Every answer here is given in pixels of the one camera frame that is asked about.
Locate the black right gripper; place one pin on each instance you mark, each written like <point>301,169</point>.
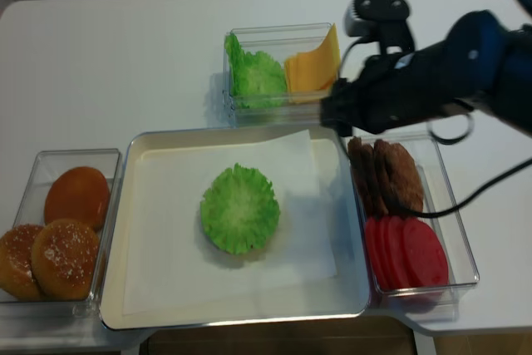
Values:
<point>390,92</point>

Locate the green lettuce leaf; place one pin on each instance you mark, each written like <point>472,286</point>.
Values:
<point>258,81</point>
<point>239,212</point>

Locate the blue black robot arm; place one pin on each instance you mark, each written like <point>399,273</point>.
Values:
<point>478,66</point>

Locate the upright yellow cheese slice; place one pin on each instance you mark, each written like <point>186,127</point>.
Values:
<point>326,55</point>

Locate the flat yellow cheese slices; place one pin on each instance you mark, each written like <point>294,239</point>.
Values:
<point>299,96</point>

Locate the clear lettuce cheese container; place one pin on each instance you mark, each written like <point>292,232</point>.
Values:
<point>281,43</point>

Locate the green lettuce leaf in container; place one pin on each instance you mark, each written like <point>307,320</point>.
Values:
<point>258,81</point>

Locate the brown meat patty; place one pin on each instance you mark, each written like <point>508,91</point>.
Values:
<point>354,149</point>
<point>379,208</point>
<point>362,189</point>
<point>398,178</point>

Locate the back brown meat patty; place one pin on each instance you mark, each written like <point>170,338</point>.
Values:
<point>354,149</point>

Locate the front brown meat patty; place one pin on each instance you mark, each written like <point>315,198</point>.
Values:
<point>398,178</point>

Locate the back red tomato slice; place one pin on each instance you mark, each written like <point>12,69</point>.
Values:
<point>372,249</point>

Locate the red tomato slice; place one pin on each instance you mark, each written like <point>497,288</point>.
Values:
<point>381,234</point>
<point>395,254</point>
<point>424,255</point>
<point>372,249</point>

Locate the clear patty tomato container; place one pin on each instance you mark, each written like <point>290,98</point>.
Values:
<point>424,305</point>

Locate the front red tomato slice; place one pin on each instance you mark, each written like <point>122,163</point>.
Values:
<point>424,255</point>

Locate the white serving tray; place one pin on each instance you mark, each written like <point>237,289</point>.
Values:
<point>336,296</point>

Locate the white paper sheet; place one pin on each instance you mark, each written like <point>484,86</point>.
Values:
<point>167,266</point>

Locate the clear bun container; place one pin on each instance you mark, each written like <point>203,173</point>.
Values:
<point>47,167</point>

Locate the plain brown bun top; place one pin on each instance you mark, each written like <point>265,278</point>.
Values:
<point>82,194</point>

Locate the sesame bun top right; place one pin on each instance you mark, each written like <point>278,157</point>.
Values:
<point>63,259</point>

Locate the sesame bun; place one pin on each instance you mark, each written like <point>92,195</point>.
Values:
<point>63,259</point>
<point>16,266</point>

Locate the sesame bun top left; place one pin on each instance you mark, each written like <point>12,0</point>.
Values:
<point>16,266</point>

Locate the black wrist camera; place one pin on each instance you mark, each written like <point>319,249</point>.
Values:
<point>381,21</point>

